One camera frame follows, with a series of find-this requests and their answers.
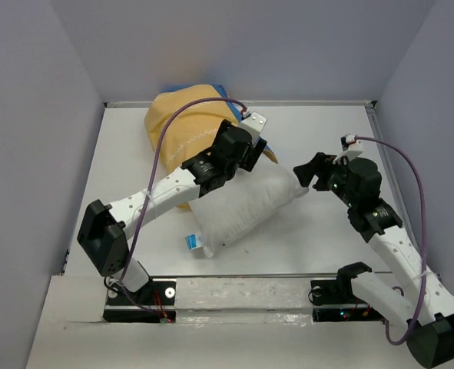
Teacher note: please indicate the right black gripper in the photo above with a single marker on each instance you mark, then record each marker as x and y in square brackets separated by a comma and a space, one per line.
[323, 162]

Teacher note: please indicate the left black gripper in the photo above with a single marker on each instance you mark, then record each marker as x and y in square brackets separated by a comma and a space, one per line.
[252, 154]

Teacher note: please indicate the yellow pillowcase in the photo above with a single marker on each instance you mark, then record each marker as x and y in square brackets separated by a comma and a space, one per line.
[194, 129]

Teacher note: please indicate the white pillow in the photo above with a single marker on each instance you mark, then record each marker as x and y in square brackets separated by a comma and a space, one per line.
[250, 198]

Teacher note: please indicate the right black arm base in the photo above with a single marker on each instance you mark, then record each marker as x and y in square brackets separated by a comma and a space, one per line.
[333, 299]

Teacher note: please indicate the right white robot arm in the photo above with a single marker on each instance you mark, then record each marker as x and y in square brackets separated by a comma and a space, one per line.
[422, 304]

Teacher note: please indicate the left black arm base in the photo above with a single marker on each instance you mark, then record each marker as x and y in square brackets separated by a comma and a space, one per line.
[154, 303]

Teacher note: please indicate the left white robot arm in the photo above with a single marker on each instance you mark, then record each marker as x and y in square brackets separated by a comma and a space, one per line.
[106, 229]

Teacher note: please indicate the blue white pillow label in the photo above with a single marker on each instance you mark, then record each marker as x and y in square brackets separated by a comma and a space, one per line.
[194, 242]

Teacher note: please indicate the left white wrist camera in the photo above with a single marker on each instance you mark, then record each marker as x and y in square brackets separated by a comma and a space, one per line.
[253, 123]

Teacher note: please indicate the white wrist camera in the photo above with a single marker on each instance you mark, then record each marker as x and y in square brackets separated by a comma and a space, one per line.
[351, 149]
[253, 123]

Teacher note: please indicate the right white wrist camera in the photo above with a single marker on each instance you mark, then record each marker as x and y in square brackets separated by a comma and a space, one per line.
[351, 149]

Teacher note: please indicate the aluminium table frame rail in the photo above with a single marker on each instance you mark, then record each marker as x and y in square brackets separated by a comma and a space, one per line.
[265, 103]

